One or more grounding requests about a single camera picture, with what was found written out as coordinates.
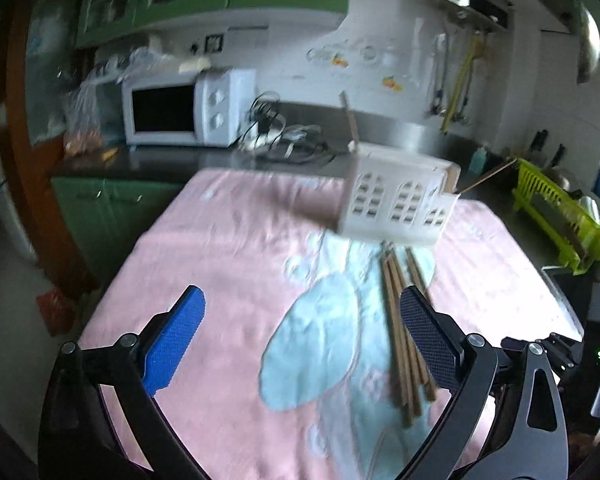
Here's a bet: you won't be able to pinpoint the green base cabinet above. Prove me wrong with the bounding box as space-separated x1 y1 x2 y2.
49 175 187 288

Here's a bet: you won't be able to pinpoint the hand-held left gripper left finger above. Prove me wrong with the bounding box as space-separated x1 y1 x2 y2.
37 285 206 480

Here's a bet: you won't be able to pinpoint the pink printed towel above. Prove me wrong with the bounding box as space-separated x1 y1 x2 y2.
77 167 583 480

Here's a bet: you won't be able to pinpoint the white utensil holder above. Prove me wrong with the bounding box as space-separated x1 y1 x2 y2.
334 142 462 248

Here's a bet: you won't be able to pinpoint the pale yellow cloth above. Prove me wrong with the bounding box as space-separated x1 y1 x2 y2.
178 57 212 74

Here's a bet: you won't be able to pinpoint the white power strip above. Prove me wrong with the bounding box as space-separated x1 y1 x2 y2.
239 132 283 155

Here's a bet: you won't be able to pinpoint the black cable bundle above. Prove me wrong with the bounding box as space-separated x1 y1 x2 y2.
236 91 342 165

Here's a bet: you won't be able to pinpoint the red item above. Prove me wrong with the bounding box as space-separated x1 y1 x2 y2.
35 287 77 337

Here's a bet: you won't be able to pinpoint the grey metal hose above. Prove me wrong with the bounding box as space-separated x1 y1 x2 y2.
430 34 452 117

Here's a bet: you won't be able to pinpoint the wall water heater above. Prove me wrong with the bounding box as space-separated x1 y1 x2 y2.
436 0 516 30

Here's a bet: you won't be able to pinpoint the white microwave oven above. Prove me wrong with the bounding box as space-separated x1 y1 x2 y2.
121 69 258 149

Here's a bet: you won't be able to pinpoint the green dish rack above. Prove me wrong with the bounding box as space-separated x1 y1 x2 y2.
511 158 600 275

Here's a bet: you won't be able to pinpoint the black-handled knives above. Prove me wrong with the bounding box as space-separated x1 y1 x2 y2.
529 130 567 167

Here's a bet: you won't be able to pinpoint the clear plastic bag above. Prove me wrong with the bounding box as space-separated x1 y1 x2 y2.
61 49 153 157

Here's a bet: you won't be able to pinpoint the brown wooden door frame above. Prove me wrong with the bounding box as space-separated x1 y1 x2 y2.
2 5 98 288

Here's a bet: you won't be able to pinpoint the yellow hose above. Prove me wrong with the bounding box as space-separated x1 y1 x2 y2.
441 34 482 135

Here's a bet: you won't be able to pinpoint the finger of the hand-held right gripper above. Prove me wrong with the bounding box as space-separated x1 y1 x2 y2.
502 332 583 386

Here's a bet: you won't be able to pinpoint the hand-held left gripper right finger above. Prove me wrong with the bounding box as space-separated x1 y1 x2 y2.
399 286 570 480

